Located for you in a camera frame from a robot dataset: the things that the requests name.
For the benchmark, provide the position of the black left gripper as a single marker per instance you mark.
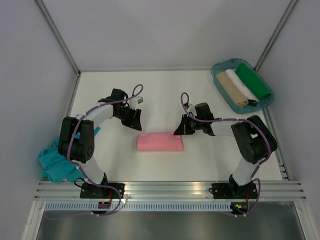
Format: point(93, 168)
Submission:
point(135, 123)

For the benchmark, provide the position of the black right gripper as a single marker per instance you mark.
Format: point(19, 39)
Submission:
point(183, 128)

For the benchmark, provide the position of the pink t shirt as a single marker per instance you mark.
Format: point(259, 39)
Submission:
point(159, 142)

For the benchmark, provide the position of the teal t shirt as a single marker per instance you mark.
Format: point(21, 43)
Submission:
point(55, 162)

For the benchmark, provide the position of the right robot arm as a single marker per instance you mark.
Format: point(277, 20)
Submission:
point(254, 141)

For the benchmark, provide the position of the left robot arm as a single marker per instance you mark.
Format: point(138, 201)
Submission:
point(105, 109)

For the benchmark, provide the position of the rolled beige t shirt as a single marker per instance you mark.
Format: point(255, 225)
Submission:
point(235, 95)

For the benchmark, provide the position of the rolled white t shirt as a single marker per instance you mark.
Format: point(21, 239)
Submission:
point(240, 85)

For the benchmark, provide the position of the blue plastic bin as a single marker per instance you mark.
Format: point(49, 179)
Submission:
point(232, 64)

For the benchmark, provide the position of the rolled green t shirt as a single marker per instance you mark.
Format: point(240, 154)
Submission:
point(253, 82)

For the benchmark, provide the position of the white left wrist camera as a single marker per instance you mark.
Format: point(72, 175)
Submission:
point(136, 101)

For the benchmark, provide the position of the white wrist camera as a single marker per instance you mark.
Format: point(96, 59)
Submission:
point(136, 101)
point(191, 109)

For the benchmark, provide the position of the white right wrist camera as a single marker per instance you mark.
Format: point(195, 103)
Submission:
point(191, 109)

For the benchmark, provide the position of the white slotted cable duct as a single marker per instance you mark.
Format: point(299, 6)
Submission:
point(135, 206)

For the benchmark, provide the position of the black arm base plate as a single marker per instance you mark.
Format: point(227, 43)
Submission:
point(89, 191)

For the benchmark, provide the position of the aluminium mounting rail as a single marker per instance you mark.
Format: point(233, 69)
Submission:
point(271, 191)

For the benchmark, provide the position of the right aluminium frame post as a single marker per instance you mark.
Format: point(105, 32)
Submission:
point(276, 32)

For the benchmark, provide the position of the aluminium frame post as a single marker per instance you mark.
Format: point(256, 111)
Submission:
point(276, 32)
point(57, 35)

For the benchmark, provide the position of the left aluminium frame post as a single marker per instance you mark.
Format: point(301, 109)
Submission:
point(57, 35)

